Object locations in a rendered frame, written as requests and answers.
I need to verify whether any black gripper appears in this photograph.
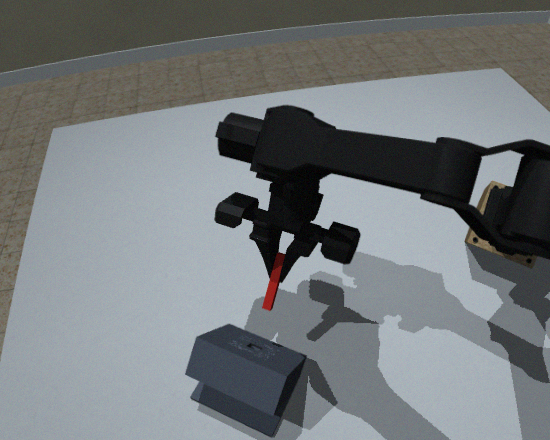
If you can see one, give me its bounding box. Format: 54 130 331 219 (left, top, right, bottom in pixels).
215 180 361 283

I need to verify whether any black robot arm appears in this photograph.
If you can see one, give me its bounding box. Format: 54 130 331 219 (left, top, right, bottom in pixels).
215 105 550 259

